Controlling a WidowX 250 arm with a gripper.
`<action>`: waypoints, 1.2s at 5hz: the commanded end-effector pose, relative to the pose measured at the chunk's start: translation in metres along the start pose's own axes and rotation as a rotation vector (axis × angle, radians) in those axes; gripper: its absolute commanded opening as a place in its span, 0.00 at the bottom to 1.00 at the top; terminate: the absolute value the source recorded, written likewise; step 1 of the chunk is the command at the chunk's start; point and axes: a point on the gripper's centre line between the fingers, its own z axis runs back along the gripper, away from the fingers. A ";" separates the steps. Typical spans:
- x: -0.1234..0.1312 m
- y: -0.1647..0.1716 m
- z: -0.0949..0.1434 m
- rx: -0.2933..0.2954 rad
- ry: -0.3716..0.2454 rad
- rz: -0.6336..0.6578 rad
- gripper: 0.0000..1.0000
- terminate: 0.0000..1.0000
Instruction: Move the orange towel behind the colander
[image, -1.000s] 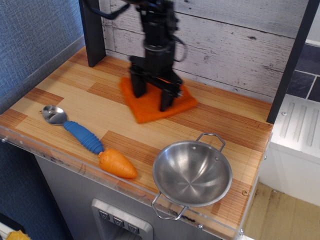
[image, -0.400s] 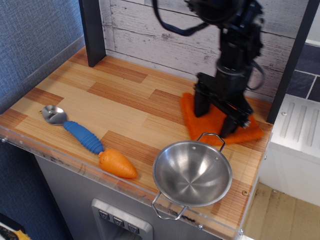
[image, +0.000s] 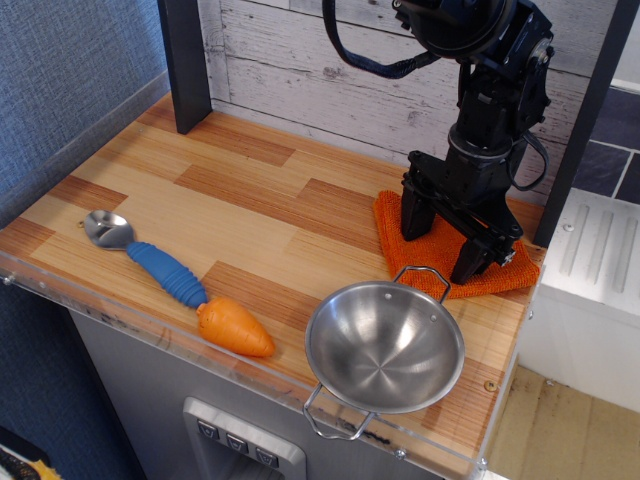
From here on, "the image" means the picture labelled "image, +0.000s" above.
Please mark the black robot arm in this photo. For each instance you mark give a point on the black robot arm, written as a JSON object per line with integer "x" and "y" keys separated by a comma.
{"x": 503, "y": 49}

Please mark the spoon with blue handle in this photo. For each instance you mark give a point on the spoon with blue handle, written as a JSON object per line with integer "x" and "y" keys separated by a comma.
{"x": 110, "y": 231}

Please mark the white ribbed side cabinet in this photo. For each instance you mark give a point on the white ribbed side cabinet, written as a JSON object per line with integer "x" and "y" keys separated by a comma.
{"x": 583, "y": 328}

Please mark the dark vertical post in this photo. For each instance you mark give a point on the dark vertical post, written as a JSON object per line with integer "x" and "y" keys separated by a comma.
{"x": 186, "y": 63}
{"x": 610, "y": 53}

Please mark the silver dispenser panel with buttons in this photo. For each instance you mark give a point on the silver dispenser panel with buttons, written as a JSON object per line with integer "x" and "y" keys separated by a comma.
{"x": 228, "y": 447}

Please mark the dark right vertical post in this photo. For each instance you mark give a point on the dark right vertical post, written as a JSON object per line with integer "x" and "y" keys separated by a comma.
{"x": 610, "y": 53}

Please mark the orange plastic toy carrot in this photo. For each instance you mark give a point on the orange plastic toy carrot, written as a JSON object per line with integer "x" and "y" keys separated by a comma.
{"x": 227, "y": 324}

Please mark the steel colander bowl with handles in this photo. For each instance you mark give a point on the steel colander bowl with handles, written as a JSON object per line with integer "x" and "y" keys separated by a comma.
{"x": 382, "y": 347}

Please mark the dark left vertical post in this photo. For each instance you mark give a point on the dark left vertical post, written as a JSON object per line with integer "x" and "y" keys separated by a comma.
{"x": 186, "y": 63}

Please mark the orange towel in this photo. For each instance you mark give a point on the orange towel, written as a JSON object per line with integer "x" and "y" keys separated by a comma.
{"x": 440, "y": 248}

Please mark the yellow object at corner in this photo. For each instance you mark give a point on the yellow object at corner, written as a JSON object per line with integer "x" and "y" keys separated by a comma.
{"x": 45, "y": 472}

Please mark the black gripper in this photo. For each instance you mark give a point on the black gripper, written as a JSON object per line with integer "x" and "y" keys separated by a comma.
{"x": 468, "y": 189}

